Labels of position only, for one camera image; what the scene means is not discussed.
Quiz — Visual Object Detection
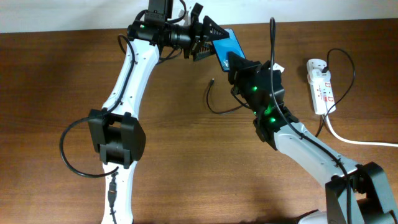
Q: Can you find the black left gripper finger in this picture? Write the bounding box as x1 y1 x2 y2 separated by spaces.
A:
203 16 229 42
193 43 216 61

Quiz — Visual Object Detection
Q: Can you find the blue Samsung Galaxy smartphone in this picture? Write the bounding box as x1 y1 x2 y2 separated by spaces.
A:
212 28 246 72

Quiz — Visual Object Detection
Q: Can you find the black USB charger cable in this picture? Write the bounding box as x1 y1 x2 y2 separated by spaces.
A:
205 47 356 138

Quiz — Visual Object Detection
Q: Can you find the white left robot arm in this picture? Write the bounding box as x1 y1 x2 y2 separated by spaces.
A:
88 1 229 223

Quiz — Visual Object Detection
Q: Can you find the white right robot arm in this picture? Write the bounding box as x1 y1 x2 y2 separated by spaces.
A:
228 52 397 223

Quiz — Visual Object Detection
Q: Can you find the white charger plug adapter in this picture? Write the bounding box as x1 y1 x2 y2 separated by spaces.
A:
308 69 331 83

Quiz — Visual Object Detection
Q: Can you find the white power strip socket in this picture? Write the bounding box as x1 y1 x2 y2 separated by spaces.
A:
307 58 336 115

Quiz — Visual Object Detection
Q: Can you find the white power strip cord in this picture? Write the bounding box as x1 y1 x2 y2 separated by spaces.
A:
322 113 398 148

